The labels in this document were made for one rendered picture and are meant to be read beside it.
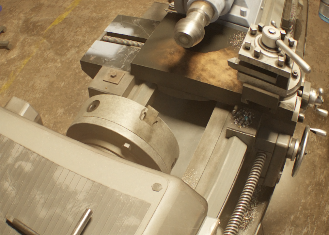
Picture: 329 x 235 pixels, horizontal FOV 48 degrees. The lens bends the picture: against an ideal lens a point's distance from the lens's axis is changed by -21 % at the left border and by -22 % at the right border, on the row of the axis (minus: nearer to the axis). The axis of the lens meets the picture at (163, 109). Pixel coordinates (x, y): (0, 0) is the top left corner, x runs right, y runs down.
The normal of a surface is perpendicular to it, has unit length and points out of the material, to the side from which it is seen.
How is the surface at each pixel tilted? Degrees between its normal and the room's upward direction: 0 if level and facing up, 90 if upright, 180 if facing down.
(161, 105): 5
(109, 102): 10
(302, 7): 0
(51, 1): 0
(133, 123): 24
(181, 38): 90
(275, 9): 36
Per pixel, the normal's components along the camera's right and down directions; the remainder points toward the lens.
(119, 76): -0.03, -0.66
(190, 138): -0.03, -0.47
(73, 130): -0.38, 0.70
